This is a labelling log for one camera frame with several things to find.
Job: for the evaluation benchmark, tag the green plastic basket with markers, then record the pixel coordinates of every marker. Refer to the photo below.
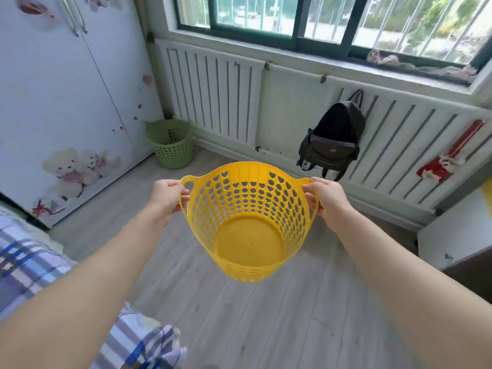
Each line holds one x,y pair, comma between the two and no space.
171,146

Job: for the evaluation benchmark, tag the yellow plastic basket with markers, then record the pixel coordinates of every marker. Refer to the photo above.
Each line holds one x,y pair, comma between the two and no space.
250,238

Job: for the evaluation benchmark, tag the white slatted radiator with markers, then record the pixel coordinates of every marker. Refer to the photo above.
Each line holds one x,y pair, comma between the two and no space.
215,96

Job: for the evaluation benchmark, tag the white window bars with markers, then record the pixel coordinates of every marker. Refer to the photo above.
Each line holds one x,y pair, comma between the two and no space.
417,19

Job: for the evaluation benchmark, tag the person's right forearm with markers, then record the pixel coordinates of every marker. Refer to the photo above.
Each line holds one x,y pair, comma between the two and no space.
415,299

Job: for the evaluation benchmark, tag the black backpack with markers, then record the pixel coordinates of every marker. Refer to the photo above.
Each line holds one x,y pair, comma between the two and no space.
334,142

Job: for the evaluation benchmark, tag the blue plaid bed sheet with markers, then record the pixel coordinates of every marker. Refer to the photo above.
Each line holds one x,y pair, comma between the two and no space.
27,265

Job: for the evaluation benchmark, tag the red hanging decoration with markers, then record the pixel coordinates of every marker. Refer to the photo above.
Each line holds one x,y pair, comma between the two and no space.
457,149

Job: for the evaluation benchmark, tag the dark green window frame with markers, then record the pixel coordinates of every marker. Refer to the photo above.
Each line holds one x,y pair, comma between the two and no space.
300,40

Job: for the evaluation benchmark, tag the person's left hand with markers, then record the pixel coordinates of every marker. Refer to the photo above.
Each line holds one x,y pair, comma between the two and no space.
165,197

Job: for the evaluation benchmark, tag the person's right hand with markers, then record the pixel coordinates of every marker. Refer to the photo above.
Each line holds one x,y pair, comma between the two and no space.
330,201

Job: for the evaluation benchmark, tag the white wardrobe with bear stickers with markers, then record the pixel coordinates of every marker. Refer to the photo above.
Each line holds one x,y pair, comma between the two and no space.
57,99

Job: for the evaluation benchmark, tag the person's left forearm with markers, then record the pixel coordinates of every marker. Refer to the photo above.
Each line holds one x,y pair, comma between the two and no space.
84,299

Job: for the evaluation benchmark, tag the crumpled cloth on sill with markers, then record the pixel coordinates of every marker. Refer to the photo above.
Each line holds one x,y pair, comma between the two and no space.
423,67

